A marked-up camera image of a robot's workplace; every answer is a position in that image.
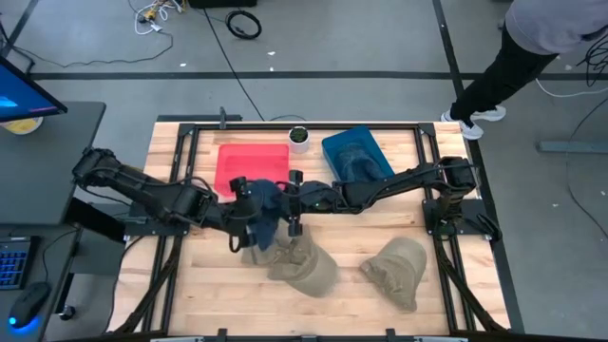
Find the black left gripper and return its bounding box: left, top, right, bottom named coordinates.
left=208, top=175, right=261, bottom=254

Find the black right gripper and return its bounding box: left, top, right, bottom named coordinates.
left=277, top=168, right=344, bottom=238

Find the dark blue cloth hat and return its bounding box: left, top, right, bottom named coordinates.
left=332, top=142, right=389, bottom=182
left=245, top=179, right=288, bottom=253

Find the tan cloth hat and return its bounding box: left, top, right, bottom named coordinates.
left=358, top=236, right=428, bottom=314
left=240, top=225, right=340, bottom=299

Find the red translucent plastic bin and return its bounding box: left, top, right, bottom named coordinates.
left=213, top=142, right=292, bottom=200

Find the white plant pot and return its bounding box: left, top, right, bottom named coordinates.
left=288, top=125, right=312, bottom=155

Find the blue plastic bin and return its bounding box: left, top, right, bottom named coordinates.
left=321, top=124, right=397, bottom=184

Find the black desk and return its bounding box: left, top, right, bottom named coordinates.
left=0, top=101, right=107, bottom=227

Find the black computer mouse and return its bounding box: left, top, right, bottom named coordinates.
left=8, top=280, right=53, bottom=330

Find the keyboard with blue backlight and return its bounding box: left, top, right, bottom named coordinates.
left=0, top=236, right=41, bottom=292

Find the yellow round object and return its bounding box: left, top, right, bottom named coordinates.
left=0, top=116, right=45, bottom=137

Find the computer monitor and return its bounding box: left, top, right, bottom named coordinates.
left=0, top=55, right=69, bottom=124

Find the person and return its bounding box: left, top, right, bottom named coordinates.
left=439, top=0, right=608, bottom=142

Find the grey floor bar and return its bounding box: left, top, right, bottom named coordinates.
left=537, top=140, right=608, bottom=155

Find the black aluminium table frame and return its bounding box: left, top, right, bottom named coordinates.
left=106, top=122, right=510, bottom=334

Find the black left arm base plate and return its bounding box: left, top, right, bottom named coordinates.
left=123, top=201, right=192, bottom=238

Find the long thin black cable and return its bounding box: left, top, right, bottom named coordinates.
left=202, top=8, right=266, bottom=123
left=8, top=28, right=175, bottom=68

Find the coiled black cable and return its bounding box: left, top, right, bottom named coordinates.
left=224, top=9, right=263, bottom=41

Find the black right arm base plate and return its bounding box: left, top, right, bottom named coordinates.
left=421, top=198, right=489, bottom=238

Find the white cable bundle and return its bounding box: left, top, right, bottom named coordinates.
left=126, top=0, right=185, bottom=37

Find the black floor cable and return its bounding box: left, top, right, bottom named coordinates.
left=563, top=97, right=608, bottom=239

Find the white floor cable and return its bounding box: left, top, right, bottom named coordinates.
left=535, top=77, right=608, bottom=100

